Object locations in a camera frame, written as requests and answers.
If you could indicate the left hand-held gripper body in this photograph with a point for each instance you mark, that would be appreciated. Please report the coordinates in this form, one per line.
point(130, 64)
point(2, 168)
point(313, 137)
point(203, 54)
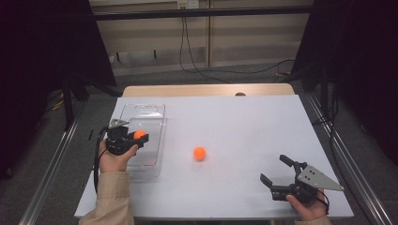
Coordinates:
point(119, 140)

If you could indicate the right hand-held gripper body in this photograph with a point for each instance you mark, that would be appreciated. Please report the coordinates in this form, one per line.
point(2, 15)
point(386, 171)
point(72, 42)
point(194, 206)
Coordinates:
point(316, 179)

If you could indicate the orange ball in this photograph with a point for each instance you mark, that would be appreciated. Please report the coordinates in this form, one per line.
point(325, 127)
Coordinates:
point(199, 153)
point(139, 134)

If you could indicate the clear plastic bin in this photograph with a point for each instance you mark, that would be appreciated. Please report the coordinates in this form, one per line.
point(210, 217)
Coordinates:
point(150, 115)

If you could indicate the person's left hand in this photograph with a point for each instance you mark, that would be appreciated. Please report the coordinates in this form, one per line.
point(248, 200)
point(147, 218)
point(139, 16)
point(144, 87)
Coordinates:
point(112, 162)

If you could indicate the person's right hand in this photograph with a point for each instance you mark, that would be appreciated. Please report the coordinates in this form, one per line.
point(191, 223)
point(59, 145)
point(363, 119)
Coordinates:
point(311, 209)

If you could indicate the black stand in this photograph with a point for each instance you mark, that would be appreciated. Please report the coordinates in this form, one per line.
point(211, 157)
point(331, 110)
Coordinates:
point(324, 87)
point(67, 106)

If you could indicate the black curtain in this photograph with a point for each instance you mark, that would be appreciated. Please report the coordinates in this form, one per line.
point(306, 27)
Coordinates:
point(359, 62)
point(31, 62)

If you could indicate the black horizontal bar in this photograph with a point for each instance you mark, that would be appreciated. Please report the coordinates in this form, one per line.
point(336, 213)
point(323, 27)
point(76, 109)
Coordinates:
point(203, 13)

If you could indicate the metal floor rail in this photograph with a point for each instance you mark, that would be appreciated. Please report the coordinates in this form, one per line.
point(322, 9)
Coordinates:
point(47, 178)
point(350, 162)

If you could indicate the white wall socket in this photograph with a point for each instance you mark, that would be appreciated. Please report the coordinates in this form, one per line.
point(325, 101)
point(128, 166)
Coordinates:
point(188, 4)

